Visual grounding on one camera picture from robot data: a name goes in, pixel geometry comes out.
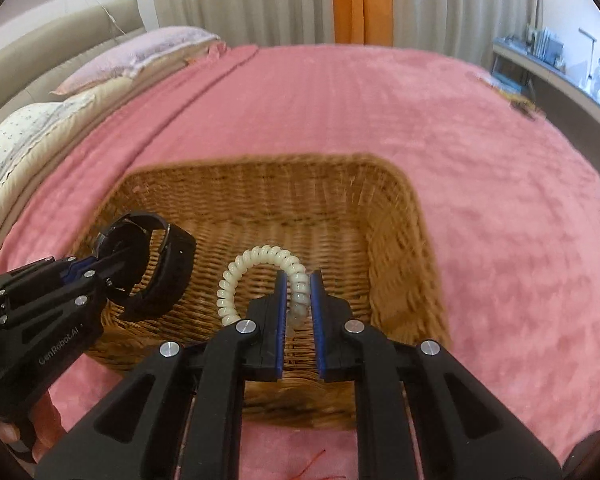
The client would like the white desk lamp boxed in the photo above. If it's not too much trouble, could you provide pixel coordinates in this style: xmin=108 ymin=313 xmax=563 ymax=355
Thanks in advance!
xmin=579 ymin=27 xmax=597 ymax=92

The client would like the white speckled pillow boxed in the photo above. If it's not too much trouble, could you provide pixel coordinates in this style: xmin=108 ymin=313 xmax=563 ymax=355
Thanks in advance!
xmin=0 ymin=77 xmax=132 ymax=247

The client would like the grey desk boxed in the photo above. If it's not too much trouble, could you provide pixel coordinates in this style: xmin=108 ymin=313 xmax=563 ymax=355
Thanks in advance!
xmin=491 ymin=38 xmax=600 ymax=175

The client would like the red string with knot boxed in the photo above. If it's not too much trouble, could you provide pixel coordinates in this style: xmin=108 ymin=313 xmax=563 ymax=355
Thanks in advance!
xmin=287 ymin=448 xmax=347 ymax=480

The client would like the orange curtain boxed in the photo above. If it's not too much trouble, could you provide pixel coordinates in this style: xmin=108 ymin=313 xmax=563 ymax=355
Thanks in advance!
xmin=332 ymin=0 xmax=393 ymax=47

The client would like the beige curtain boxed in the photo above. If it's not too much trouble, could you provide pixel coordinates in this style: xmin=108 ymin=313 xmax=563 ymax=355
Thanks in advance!
xmin=154 ymin=0 xmax=542 ymax=66

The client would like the beige headboard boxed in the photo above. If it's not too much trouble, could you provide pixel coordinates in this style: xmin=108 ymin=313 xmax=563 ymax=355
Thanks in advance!
xmin=0 ymin=0 xmax=145 ymax=123

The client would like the black wrist watch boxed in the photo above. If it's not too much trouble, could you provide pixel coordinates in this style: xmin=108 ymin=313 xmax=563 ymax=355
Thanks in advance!
xmin=94 ymin=211 xmax=196 ymax=322

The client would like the cream spiral hair tie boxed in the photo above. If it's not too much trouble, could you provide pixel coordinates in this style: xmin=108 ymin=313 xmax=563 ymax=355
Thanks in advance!
xmin=215 ymin=244 xmax=311 ymax=336

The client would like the pink plush blanket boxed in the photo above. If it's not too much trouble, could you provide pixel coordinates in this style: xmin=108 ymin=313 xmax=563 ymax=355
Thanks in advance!
xmin=0 ymin=46 xmax=600 ymax=458

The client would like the brown wicker basket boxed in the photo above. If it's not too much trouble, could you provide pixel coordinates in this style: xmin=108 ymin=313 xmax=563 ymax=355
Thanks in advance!
xmin=72 ymin=152 xmax=451 ymax=430

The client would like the pink pillow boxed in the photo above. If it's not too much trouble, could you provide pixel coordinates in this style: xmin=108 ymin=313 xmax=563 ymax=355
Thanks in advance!
xmin=53 ymin=26 xmax=220 ymax=96

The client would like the left hand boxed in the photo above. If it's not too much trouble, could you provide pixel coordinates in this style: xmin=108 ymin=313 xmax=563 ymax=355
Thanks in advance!
xmin=0 ymin=392 xmax=66 ymax=463

